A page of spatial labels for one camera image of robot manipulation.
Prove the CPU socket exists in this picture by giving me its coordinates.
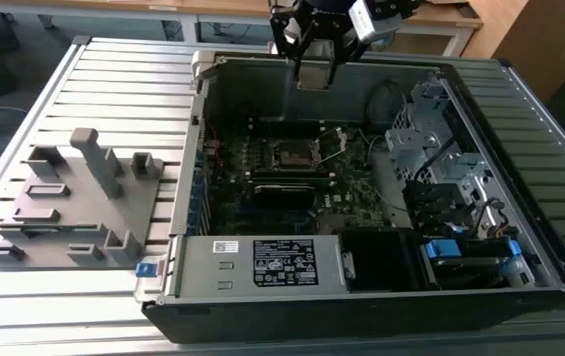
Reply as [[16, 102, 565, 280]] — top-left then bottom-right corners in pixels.
[[269, 137, 328, 172]]

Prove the green motherboard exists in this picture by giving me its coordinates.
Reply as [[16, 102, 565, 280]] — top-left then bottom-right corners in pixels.
[[201, 114, 402, 237]]

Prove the black PC case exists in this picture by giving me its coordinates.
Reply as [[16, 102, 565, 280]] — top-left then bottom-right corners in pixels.
[[132, 50, 565, 344]]

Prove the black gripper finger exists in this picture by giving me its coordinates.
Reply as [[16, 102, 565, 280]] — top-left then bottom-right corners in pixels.
[[328, 22, 367, 85], [268, 9, 315, 90]]

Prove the wooden cabinet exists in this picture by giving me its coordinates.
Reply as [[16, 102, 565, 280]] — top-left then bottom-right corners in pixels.
[[462, 0, 565, 105]]

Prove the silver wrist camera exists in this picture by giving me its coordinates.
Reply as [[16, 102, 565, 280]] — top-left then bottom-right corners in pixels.
[[348, 0, 404, 40]]

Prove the chipset heatsink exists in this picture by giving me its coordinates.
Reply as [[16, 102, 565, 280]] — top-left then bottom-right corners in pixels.
[[316, 214, 347, 234]]

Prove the blue case latch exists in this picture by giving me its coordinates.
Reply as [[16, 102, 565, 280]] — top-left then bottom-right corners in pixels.
[[135, 262, 159, 279]]

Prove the black fan shroud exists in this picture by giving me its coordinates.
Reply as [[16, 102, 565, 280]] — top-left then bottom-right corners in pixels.
[[334, 228, 430, 294]]

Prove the black drive wire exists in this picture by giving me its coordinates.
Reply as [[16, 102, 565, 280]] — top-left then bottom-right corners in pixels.
[[410, 133, 460, 188]]

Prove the red black twisted wire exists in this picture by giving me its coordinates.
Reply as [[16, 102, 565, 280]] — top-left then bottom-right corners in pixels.
[[207, 117, 227, 168]]

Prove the expansion card black cooler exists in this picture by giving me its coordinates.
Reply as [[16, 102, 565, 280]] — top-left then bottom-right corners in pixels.
[[253, 183, 316, 209]]

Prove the hard disk in blue carrier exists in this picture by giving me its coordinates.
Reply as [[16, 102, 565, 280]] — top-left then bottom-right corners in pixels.
[[420, 238, 523, 291]]

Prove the wooden desk white frame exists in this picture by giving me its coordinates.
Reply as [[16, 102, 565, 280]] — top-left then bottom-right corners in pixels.
[[0, 0, 485, 57]]

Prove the silver drive cage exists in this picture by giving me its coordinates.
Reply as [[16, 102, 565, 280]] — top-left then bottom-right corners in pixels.
[[383, 72, 498, 223]]

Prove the grey parts rack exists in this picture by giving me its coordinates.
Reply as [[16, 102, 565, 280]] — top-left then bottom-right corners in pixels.
[[0, 128, 167, 268]]

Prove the black power wire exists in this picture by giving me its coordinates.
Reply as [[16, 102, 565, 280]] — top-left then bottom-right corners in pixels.
[[470, 197, 506, 238]]

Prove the silver CPU chip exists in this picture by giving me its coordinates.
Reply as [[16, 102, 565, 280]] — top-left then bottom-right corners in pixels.
[[296, 66, 334, 92]]

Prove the green RAM stick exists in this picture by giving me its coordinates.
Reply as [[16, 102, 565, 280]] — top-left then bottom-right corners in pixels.
[[20, 224, 79, 235]]

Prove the black looped case wire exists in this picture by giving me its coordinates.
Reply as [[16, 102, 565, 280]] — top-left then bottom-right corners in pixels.
[[363, 78, 404, 136]]

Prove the black disk bay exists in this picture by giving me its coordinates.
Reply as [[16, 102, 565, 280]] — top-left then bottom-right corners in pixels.
[[403, 181, 475, 238]]

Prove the silver power supply unit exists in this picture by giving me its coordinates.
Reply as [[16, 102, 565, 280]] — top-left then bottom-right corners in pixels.
[[175, 234, 350, 297]]

